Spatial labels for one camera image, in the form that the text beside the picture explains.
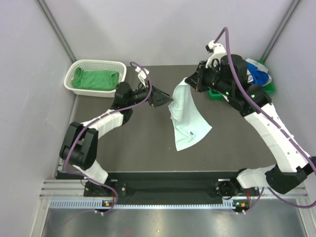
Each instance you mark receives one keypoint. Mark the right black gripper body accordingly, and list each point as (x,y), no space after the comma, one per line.
(209,78)

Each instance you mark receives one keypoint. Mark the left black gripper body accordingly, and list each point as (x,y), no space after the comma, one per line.
(140,95)

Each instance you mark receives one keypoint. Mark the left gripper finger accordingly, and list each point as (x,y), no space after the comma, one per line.
(159,94)
(162,101)

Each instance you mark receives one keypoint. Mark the light mint towel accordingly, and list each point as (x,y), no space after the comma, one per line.
(190,127)

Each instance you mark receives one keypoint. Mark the green microfiber towel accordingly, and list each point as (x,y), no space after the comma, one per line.
(95,80)

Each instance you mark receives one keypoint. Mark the white perforated plastic basket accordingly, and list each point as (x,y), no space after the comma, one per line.
(94,65)

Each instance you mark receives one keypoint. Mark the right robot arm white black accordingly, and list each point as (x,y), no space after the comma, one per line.
(227,75)

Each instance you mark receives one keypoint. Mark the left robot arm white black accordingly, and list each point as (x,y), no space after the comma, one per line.
(79,147)

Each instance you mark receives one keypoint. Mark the green plastic bin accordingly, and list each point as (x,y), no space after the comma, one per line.
(269,88)

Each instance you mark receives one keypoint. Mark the blue towel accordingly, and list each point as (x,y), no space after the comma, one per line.
(259,73)

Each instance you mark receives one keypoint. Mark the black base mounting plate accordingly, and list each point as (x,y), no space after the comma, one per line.
(154,190)

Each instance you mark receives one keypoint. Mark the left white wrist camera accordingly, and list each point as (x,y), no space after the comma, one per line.
(142,75)

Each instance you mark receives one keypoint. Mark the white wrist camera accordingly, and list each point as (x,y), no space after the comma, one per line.
(142,75)
(216,50)

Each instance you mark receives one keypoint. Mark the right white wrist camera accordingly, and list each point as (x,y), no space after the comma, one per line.
(216,50)

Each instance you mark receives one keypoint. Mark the white slotted cable duct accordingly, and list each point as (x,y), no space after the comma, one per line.
(104,205)

